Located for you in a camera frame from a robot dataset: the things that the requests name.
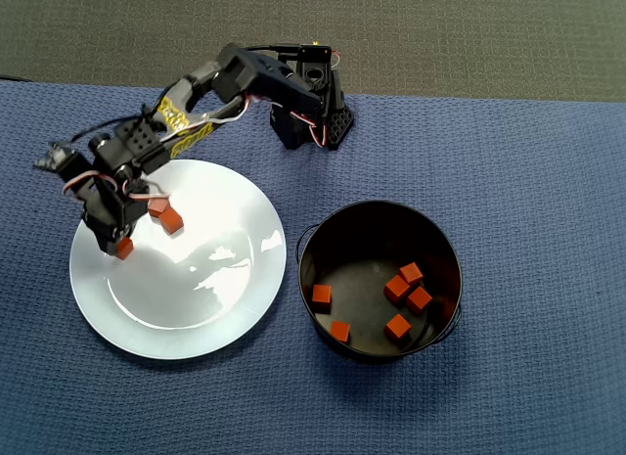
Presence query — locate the white round plate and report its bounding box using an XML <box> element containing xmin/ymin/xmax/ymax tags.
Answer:
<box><xmin>68</xmin><ymin>159</ymin><xmax>288</xmax><ymax>362</ymax></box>

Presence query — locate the black camera cable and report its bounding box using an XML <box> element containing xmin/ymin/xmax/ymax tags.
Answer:
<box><xmin>69</xmin><ymin>102</ymin><xmax>153</xmax><ymax>144</ymax></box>

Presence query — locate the blue woven cloth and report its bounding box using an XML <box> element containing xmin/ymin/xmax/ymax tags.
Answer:
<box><xmin>0</xmin><ymin>79</ymin><xmax>626</xmax><ymax>455</ymax></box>

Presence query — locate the black metal bucket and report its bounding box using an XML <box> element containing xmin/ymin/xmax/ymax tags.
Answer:
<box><xmin>294</xmin><ymin>200</ymin><xmax>464</xmax><ymax>366</ymax></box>

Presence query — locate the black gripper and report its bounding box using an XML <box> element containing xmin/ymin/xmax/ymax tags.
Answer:
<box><xmin>72</xmin><ymin>173</ymin><xmax>151</xmax><ymax>254</ymax></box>

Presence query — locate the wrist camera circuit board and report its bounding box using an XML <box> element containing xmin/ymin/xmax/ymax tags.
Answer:
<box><xmin>32</xmin><ymin>140</ymin><xmax>89</xmax><ymax>180</ymax></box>

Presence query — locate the red white servo wire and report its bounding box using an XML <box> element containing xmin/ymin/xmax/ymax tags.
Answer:
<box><xmin>62</xmin><ymin>168</ymin><xmax>171</xmax><ymax>202</ymax></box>
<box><xmin>160</xmin><ymin>95</ymin><xmax>343</xmax><ymax>148</ymax></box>

